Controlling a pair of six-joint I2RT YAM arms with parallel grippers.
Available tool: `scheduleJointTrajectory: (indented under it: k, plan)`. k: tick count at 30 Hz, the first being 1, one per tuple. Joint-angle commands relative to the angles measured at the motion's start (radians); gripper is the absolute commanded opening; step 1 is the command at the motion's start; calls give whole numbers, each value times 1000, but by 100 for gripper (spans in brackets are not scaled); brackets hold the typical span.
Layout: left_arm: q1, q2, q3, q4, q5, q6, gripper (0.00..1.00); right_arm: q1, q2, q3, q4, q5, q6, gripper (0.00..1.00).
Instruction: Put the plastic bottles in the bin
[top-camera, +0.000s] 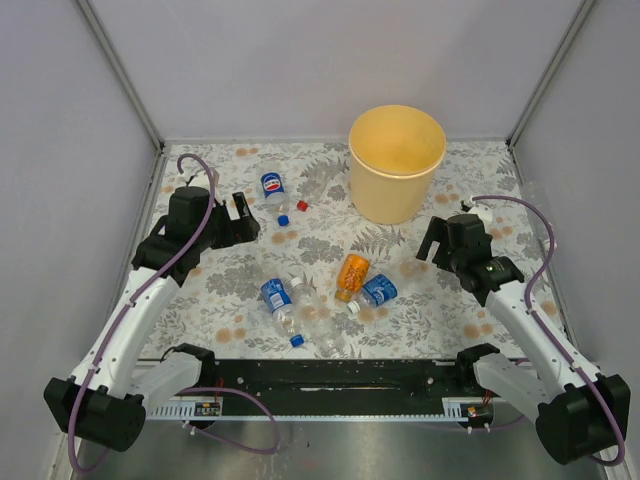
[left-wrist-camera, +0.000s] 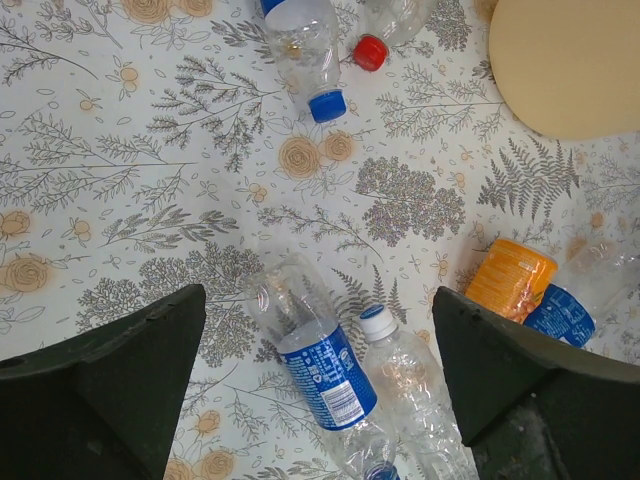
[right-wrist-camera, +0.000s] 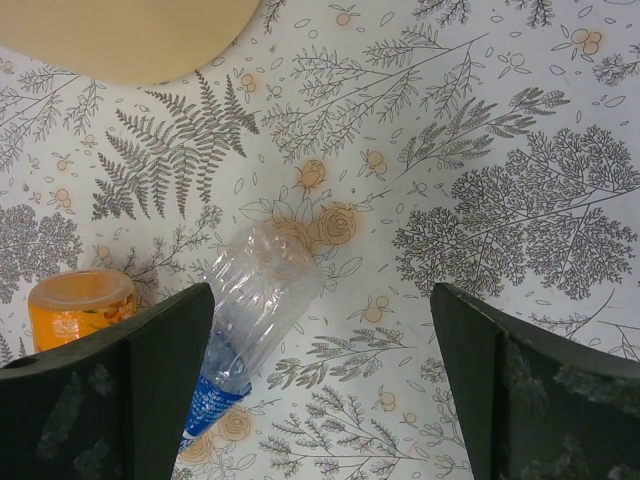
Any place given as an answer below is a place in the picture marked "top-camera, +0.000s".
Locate crushed blue label bottle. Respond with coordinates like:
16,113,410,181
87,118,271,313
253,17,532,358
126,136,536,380
347,258,428,314

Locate orange label plastic bottle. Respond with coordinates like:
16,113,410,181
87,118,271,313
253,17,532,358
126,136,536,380
335,253,370,303

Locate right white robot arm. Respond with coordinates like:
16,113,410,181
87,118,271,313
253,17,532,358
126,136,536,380
416,213,631,466

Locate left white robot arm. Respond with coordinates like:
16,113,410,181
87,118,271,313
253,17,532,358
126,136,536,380
44,186,260,452

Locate yellow plastic bin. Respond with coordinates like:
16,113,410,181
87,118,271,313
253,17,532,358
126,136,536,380
348,105,447,225

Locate Pepsi label plastic bottle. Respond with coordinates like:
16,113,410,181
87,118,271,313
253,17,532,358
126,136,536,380
259,161,290,227

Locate blue label bottle blue cap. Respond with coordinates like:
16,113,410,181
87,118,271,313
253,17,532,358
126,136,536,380
260,278,305,348

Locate clear bottle red cap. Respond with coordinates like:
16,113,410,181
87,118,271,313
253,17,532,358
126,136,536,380
296,160,348,212

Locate floral patterned table mat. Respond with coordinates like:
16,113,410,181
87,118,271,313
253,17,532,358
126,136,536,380
142,141,541,359

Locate clear bottle white cap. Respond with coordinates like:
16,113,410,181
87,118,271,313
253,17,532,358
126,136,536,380
291,277,345,358

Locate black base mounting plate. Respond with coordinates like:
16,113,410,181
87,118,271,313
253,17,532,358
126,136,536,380
202,359,485,404

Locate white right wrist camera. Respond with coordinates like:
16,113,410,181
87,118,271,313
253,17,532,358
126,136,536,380
461,198,493,225

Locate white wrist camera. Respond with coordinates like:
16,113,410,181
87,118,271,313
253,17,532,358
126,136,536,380
461,198,493,225
180,171,209,189

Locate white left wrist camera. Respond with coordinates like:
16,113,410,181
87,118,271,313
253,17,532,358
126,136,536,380
180,171,209,189

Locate left aluminium frame post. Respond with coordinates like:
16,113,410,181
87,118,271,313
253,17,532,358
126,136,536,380
73,0,164,152

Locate aluminium frame post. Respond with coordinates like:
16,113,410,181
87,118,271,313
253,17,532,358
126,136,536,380
73,0,164,152
505,0,600,147

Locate white slotted cable duct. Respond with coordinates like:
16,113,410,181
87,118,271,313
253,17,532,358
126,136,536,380
146,396,493,423

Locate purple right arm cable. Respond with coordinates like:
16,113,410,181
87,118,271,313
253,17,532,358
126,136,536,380
419,195,627,464

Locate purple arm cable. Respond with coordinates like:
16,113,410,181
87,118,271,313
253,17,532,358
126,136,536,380
67,153,281,474
419,195,627,464

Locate right aluminium frame post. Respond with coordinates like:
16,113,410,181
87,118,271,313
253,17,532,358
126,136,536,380
505,0,600,147

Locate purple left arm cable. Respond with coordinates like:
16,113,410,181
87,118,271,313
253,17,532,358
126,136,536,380
67,153,281,474

